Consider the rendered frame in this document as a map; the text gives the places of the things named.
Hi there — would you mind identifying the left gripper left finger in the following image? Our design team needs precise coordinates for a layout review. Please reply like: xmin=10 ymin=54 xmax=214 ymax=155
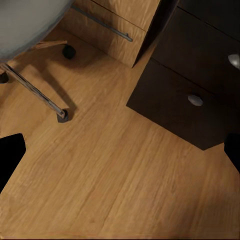
xmin=0 ymin=133 xmax=26 ymax=193

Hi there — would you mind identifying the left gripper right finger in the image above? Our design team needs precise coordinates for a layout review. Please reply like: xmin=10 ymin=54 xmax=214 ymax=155
xmin=224 ymin=133 xmax=240 ymax=173

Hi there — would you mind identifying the swivel chair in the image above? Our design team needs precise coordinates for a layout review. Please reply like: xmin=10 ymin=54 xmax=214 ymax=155
xmin=0 ymin=0 xmax=76 ymax=123

